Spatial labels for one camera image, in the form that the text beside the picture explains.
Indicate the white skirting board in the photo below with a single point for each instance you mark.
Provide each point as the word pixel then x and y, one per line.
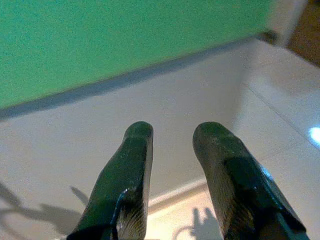
pixel 175 193

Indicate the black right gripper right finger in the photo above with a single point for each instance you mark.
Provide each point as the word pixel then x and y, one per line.
pixel 232 180

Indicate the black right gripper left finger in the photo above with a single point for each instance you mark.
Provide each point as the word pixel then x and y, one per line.
pixel 125 175

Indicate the green backdrop sheet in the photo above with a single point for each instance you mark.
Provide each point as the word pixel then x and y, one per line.
pixel 100 40

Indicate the brown wooden door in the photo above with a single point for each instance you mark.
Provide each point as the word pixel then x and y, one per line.
pixel 306 32

